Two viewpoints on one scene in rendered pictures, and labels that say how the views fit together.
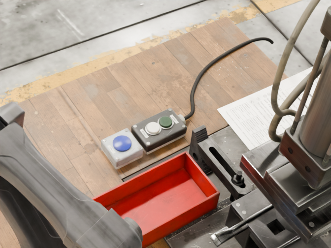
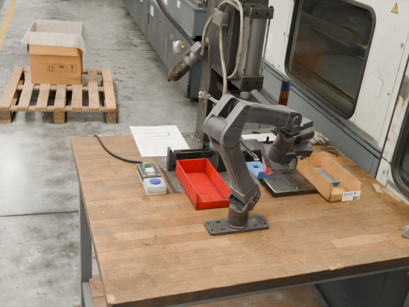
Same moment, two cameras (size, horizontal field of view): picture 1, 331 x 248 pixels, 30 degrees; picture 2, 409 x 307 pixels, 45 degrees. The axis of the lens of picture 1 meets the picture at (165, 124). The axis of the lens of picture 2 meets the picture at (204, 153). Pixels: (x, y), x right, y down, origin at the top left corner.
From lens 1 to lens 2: 150 cm
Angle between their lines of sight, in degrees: 60
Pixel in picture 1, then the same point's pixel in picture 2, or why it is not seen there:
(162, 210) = (201, 184)
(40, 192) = (269, 108)
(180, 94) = (123, 164)
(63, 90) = (90, 199)
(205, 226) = not seen: hidden behind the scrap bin
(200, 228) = not seen: hidden behind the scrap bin
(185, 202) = (199, 178)
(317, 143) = (257, 68)
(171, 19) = not seen: outside the picture
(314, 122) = (254, 59)
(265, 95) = (140, 142)
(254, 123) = (157, 150)
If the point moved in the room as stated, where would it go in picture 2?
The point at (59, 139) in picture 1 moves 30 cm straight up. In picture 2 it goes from (132, 208) to (135, 122)
